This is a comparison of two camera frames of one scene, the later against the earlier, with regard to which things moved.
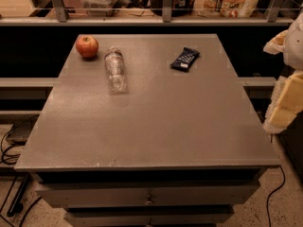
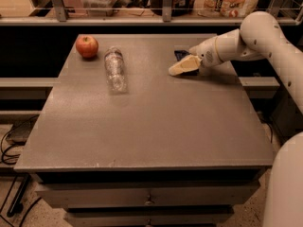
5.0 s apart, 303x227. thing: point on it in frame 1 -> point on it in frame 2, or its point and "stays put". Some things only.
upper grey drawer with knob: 151,195 stays put
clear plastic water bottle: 116,79 stays put
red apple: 87,46 stays put
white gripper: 295,49 -> 206,53
